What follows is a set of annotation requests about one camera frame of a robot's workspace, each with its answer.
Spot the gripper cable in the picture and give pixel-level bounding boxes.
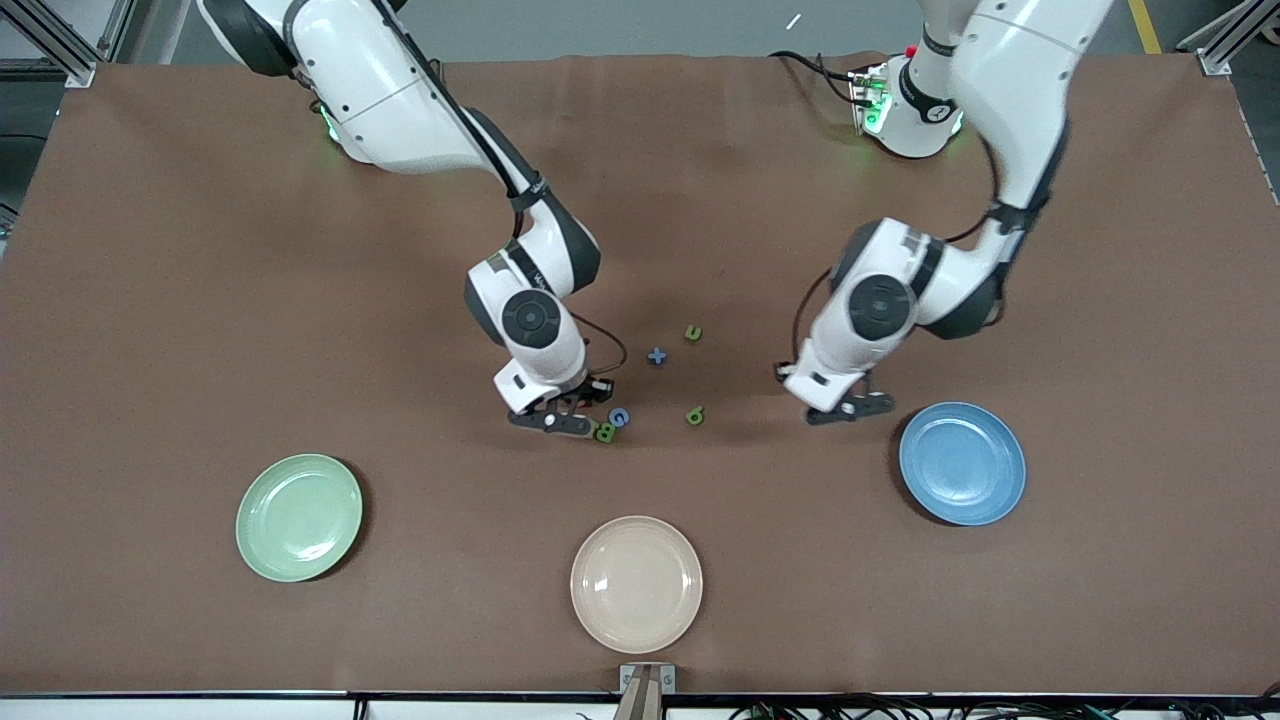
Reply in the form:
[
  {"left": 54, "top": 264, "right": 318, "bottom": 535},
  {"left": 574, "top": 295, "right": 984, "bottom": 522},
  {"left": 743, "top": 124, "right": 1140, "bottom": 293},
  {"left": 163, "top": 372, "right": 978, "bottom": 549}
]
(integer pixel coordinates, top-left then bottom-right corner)
[
  {"left": 565, "top": 315, "right": 630, "bottom": 387},
  {"left": 792, "top": 268, "right": 837, "bottom": 367}
]

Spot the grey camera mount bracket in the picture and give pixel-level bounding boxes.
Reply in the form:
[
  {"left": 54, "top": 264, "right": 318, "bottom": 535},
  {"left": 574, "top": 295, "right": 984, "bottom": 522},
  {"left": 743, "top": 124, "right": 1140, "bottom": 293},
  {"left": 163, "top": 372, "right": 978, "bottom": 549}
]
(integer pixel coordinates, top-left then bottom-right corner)
[{"left": 618, "top": 663, "right": 678, "bottom": 720}]

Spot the black left base cable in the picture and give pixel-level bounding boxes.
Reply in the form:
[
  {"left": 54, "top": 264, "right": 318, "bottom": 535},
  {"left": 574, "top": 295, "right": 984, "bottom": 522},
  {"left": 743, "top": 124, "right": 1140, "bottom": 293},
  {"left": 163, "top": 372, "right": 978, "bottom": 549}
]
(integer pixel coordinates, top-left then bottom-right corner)
[{"left": 768, "top": 50, "right": 863, "bottom": 106}]

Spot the pale green plate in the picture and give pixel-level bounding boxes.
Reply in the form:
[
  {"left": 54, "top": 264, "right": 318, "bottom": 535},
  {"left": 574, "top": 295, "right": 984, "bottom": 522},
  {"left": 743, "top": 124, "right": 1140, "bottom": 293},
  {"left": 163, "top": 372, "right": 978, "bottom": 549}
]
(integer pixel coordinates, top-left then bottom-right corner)
[{"left": 235, "top": 453, "right": 364, "bottom": 584}]

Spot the left arm base control box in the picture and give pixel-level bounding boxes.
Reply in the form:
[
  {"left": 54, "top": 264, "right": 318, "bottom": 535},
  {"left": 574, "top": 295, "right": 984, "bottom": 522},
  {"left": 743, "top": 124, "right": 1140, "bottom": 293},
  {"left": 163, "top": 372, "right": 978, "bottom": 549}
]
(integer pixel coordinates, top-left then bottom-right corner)
[{"left": 848, "top": 65, "right": 893, "bottom": 137}]

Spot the large table cover mat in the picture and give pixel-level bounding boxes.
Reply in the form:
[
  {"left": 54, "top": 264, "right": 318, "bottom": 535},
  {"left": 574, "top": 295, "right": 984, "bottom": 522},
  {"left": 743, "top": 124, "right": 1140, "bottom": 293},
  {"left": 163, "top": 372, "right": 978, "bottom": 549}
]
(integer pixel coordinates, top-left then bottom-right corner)
[{"left": 0, "top": 52, "right": 1280, "bottom": 696}]

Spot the black cable bundle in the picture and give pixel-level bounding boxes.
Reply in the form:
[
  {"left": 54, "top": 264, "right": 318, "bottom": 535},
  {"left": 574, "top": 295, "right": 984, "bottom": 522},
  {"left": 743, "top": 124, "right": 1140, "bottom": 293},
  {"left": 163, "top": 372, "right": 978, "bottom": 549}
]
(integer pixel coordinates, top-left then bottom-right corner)
[{"left": 730, "top": 690, "right": 1280, "bottom": 720}]

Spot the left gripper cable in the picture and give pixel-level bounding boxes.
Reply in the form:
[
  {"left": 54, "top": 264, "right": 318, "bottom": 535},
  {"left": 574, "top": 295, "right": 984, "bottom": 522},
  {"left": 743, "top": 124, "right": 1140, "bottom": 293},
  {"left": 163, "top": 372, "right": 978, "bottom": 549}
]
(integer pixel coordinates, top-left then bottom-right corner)
[{"left": 792, "top": 268, "right": 837, "bottom": 367}]

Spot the blue plate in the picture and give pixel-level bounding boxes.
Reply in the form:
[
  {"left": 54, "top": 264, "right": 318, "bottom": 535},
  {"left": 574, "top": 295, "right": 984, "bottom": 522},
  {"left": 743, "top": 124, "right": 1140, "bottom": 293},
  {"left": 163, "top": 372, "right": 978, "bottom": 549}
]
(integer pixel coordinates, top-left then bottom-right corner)
[{"left": 898, "top": 401, "right": 1028, "bottom": 528}]

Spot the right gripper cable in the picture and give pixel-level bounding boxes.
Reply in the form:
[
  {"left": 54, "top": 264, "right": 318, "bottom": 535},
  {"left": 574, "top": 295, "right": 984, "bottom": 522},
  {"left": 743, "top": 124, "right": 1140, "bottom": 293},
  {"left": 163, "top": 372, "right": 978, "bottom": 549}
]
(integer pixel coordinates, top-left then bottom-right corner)
[{"left": 565, "top": 315, "right": 630, "bottom": 387}]

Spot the pale beige plate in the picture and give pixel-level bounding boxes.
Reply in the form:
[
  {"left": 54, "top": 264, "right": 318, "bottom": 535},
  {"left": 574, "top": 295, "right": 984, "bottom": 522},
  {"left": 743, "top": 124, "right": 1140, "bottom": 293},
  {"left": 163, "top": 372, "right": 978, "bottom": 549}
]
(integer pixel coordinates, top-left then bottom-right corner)
[{"left": 570, "top": 515, "right": 704, "bottom": 656}]

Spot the aluminium frame profile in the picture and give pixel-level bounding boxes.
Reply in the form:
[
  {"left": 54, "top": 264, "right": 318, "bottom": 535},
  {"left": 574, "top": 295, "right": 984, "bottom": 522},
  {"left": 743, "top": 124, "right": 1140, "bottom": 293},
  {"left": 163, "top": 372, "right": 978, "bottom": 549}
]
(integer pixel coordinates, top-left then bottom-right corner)
[
  {"left": 1178, "top": 0, "right": 1280, "bottom": 76},
  {"left": 0, "top": 0, "right": 136, "bottom": 86}
]

